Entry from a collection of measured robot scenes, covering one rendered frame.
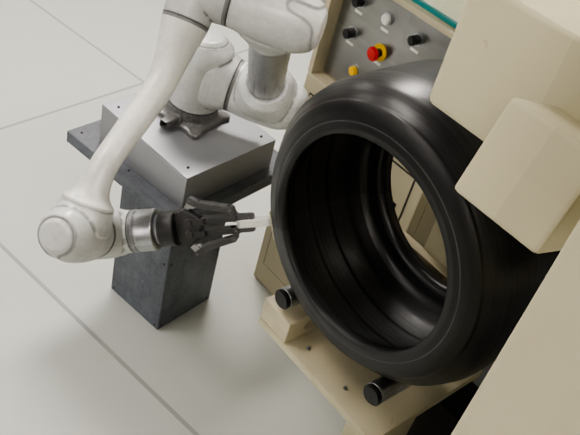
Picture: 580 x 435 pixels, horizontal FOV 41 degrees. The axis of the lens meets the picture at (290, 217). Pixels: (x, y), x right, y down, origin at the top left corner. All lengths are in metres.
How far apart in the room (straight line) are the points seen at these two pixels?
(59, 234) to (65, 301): 1.34
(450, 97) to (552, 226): 0.23
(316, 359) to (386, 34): 1.01
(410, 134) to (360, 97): 0.13
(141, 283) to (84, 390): 0.40
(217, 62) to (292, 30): 0.60
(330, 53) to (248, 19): 0.86
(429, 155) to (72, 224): 0.65
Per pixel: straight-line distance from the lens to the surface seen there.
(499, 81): 0.80
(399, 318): 1.66
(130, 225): 1.60
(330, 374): 1.64
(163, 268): 2.51
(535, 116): 0.68
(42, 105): 3.72
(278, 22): 1.58
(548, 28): 0.76
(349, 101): 1.31
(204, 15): 1.62
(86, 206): 1.48
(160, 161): 2.17
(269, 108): 2.10
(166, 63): 1.62
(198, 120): 2.26
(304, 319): 1.65
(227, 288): 2.89
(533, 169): 0.67
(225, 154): 2.22
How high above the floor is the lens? 2.03
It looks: 38 degrees down
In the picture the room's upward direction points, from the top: 16 degrees clockwise
